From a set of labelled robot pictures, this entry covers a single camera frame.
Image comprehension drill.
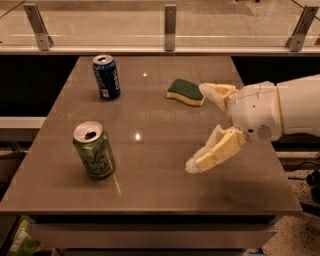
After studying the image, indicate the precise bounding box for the green bag under table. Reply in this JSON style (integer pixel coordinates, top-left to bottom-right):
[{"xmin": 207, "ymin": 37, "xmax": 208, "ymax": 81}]
[{"xmin": 6, "ymin": 220, "xmax": 40, "ymax": 256}]

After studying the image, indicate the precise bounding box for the green soda can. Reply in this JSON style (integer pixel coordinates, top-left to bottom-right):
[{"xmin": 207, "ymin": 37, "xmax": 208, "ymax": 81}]
[{"xmin": 73, "ymin": 121, "xmax": 115, "ymax": 179}]

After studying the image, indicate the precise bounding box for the middle metal rail bracket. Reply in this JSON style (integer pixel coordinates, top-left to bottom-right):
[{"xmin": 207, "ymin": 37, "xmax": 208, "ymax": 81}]
[{"xmin": 164, "ymin": 4, "xmax": 177, "ymax": 51}]

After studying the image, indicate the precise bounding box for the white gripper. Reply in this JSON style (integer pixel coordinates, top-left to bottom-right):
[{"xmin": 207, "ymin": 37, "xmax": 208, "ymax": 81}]
[{"xmin": 185, "ymin": 81, "xmax": 282, "ymax": 174}]

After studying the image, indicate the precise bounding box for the green and yellow sponge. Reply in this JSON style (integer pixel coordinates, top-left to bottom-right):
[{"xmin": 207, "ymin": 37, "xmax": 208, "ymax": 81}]
[{"xmin": 166, "ymin": 79, "xmax": 205, "ymax": 107}]

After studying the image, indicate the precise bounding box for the black cable on floor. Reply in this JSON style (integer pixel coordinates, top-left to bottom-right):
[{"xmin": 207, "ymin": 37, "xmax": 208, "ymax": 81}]
[{"xmin": 287, "ymin": 161, "xmax": 320, "ymax": 205}]

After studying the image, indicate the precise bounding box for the blue Pepsi can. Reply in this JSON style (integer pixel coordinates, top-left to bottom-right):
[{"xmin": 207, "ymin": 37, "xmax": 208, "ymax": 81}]
[{"xmin": 93, "ymin": 55, "xmax": 120, "ymax": 100}]

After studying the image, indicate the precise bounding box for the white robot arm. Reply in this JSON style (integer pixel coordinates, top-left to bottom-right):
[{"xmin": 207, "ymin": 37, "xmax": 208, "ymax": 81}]
[{"xmin": 186, "ymin": 75, "xmax": 320, "ymax": 174}]

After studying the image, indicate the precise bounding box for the left metal rail bracket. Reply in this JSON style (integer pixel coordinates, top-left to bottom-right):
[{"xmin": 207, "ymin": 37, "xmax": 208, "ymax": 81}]
[{"xmin": 23, "ymin": 3, "xmax": 54, "ymax": 51}]

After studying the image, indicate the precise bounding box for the metal rail bracket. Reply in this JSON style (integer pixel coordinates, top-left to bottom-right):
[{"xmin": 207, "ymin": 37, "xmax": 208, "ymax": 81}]
[
  {"xmin": 23, "ymin": 3, "xmax": 54, "ymax": 51},
  {"xmin": 164, "ymin": 4, "xmax": 177, "ymax": 51},
  {"xmin": 285, "ymin": 6, "xmax": 319, "ymax": 52}
]

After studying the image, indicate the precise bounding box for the glass railing panel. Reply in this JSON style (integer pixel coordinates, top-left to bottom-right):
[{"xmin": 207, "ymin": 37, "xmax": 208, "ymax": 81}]
[{"xmin": 0, "ymin": 0, "xmax": 320, "ymax": 47}]

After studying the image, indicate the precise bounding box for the right metal rail bracket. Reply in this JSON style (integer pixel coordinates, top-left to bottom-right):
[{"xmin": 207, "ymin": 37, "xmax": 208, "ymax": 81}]
[{"xmin": 285, "ymin": 6, "xmax": 319, "ymax": 52}]

